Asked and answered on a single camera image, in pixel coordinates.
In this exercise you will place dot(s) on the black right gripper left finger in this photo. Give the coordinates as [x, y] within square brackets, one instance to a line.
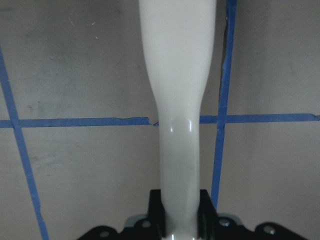
[156, 213]

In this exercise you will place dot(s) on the white hand brush black bristles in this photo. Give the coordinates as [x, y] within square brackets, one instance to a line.
[178, 39]

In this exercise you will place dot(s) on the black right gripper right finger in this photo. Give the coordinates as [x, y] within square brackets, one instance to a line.
[206, 216]

